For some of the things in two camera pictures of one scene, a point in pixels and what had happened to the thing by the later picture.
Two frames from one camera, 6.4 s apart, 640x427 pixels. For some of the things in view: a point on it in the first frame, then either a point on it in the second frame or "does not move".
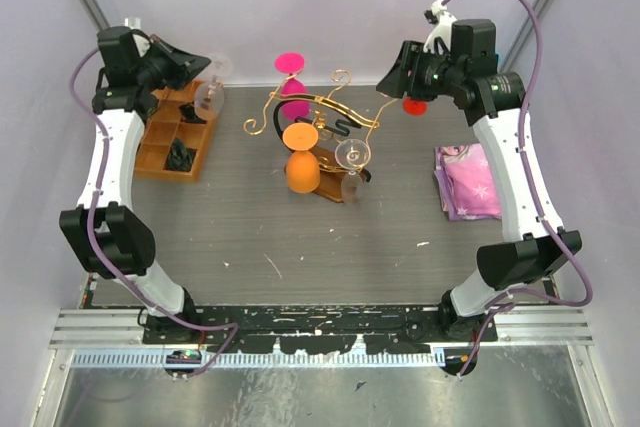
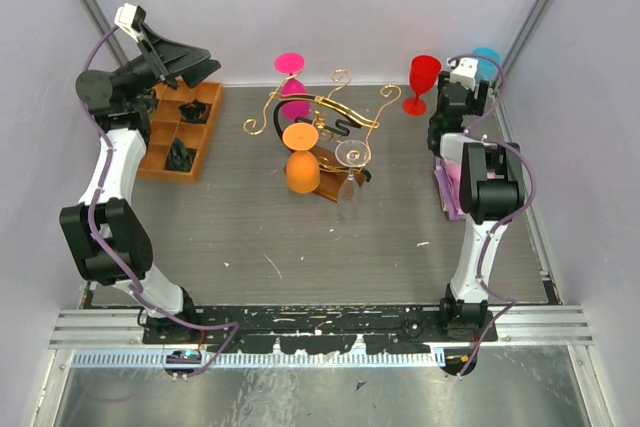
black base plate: x=314 y=329 does not move
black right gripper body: x=440 y=75 → x=475 y=106
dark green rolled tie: x=180 y=158 does not move
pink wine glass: x=290 y=63 does not move
